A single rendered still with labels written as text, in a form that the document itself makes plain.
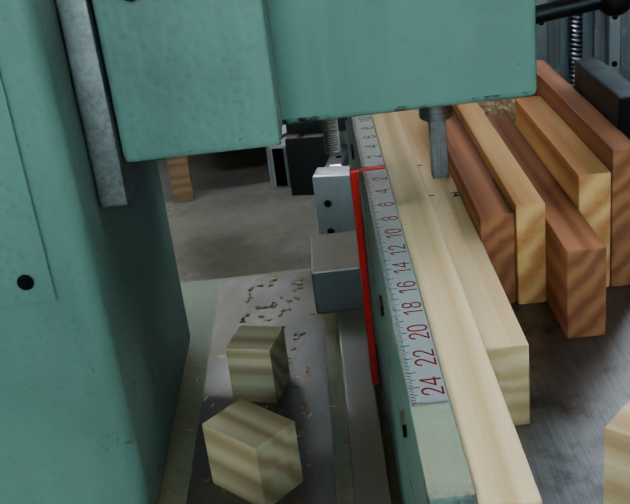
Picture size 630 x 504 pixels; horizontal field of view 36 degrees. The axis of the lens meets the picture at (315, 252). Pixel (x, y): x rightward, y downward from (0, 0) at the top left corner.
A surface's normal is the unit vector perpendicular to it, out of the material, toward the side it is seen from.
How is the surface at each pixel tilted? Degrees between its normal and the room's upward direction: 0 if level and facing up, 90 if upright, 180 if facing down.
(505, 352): 90
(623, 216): 90
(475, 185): 0
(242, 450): 90
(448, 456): 0
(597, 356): 0
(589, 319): 90
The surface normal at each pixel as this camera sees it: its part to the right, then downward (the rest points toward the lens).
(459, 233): -0.11, -0.91
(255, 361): -0.26, 0.42
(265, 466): 0.74, 0.20
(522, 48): 0.02, 0.40
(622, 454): -0.66, 0.37
